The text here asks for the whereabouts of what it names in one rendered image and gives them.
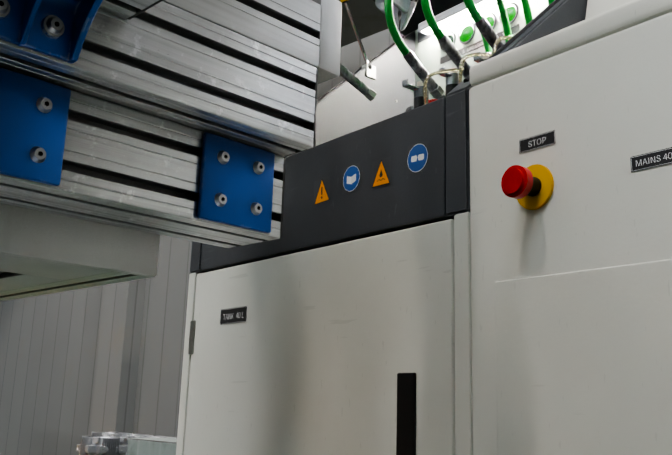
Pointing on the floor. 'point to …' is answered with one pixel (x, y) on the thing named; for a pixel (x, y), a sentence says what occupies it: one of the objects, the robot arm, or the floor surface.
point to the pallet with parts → (108, 443)
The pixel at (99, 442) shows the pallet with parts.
